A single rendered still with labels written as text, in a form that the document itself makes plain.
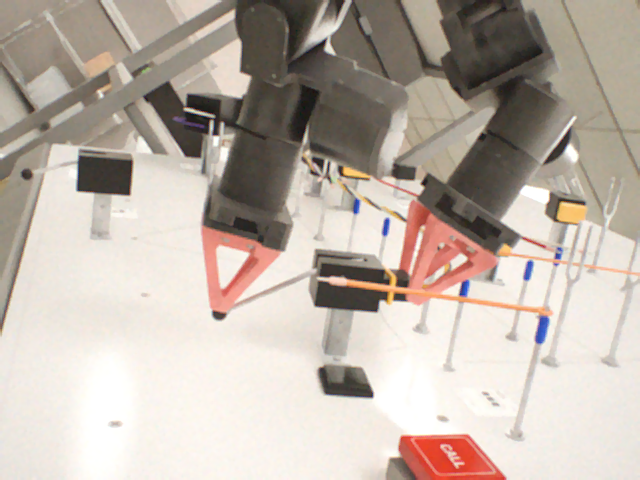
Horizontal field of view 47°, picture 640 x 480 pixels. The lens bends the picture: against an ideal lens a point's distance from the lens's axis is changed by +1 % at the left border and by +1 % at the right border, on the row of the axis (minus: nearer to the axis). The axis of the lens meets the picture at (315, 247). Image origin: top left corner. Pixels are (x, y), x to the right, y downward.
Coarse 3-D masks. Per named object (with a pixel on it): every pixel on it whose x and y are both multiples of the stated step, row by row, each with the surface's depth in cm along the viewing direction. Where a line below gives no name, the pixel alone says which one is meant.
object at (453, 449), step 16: (400, 448) 46; (416, 448) 45; (432, 448) 45; (448, 448) 45; (464, 448) 46; (480, 448) 46; (416, 464) 44; (432, 464) 43; (448, 464) 44; (464, 464) 44; (480, 464) 44
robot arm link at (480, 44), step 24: (456, 0) 62; (480, 0) 62; (504, 0) 60; (456, 24) 62; (480, 24) 62; (504, 24) 60; (528, 24) 59; (456, 48) 62; (480, 48) 61; (504, 48) 60; (528, 48) 60; (480, 72) 62; (504, 72) 62
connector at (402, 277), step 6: (390, 270) 65; (396, 270) 65; (402, 270) 65; (396, 276) 63; (402, 276) 63; (408, 276) 64; (384, 282) 62; (396, 282) 62; (402, 282) 62; (408, 282) 63; (384, 294) 62; (396, 294) 63; (402, 294) 63; (384, 300) 63; (396, 300) 63; (402, 300) 63
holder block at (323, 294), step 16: (320, 256) 63; (336, 256) 63; (352, 256) 63; (368, 256) 64; (320, 272) 60; (336, 272) 60; (352, 272) 61; (368, 272) 61; (384, 272) 61; (320, 288) 61; (336, 288) 61; (352, 288) 61; (320, 304) 61; (336, 304) 61; (352, 304) 62; (368, 304) 62
